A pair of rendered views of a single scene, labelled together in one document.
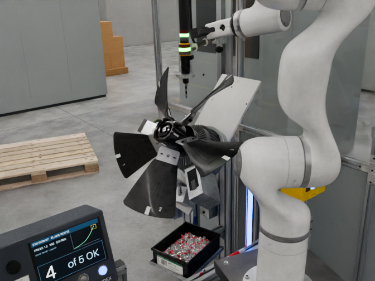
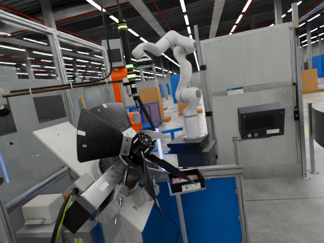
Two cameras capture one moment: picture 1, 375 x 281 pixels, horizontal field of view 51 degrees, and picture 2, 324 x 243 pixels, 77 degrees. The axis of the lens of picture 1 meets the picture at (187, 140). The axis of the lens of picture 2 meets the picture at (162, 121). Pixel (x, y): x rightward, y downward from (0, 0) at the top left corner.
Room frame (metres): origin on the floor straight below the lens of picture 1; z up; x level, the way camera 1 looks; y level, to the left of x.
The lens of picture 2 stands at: (2.13, 0.93, 1.46)
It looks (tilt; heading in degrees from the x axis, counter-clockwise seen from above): 9 degrees down; 230
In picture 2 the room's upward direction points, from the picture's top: 9 degrees counter-clockwise
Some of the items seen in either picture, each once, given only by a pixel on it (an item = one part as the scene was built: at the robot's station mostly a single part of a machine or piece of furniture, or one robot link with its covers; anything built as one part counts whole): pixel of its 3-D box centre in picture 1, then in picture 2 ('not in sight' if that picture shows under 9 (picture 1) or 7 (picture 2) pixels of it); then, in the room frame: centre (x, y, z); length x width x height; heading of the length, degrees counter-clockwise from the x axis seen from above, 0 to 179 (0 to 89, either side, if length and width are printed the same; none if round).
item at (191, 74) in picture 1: (186, 63); (131, 87); (1.52, 0.00, 1.50); 0.09 x 0.07 x 0.10; 162
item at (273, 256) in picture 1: (281, 260); (192, 126); (0.83, -0.23, 1.10); 0.19 x 0.19 x 0.18
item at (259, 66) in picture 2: not in sight; (250, 102); (-0.50, -0.33, 1.10); 1.21 x 0.06 x 2.20; 127
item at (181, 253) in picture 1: (186, 251); (185, 182); (1.25, 0.02, 0.83); 0.19 x 0.14 x 0.04; 143
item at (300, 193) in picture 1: (303, 184); not in sight; (1.40, -0.45, 1.02); 0.16 x 0.10 x 0.11; 127
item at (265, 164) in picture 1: (274, 185); (191, 101); (0.83, -0.20, 1.32); 0.19 x 0.12 x 0.24; 91
